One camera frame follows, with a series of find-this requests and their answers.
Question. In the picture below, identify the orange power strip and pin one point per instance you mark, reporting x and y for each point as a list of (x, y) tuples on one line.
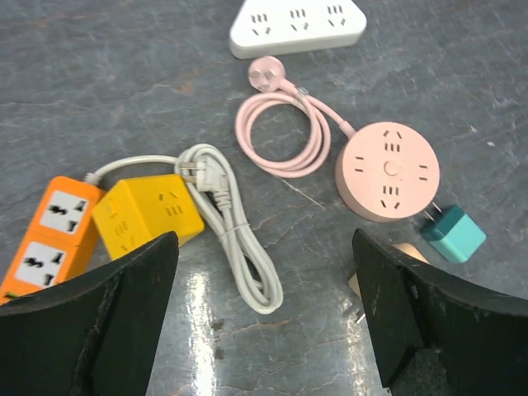
[(59, 241)]

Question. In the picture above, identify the teal charger adapter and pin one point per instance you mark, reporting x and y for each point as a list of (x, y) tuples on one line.
[(452, 232)]

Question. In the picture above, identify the beige cube socket adapter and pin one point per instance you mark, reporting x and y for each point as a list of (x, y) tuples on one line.
[(406, 248)]

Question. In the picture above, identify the white triangular power strip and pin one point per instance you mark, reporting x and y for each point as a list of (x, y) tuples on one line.
[(288, 27)]

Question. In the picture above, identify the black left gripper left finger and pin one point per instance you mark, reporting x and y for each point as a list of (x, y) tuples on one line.
[(96, 334)]

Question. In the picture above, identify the pink round power strip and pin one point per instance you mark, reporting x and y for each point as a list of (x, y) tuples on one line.
[(386, 172)]

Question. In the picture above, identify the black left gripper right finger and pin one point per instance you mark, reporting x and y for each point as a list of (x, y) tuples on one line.
[(481, 334)]

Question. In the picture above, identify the yellow cube socket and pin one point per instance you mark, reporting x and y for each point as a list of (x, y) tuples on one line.
[(137, 210)]

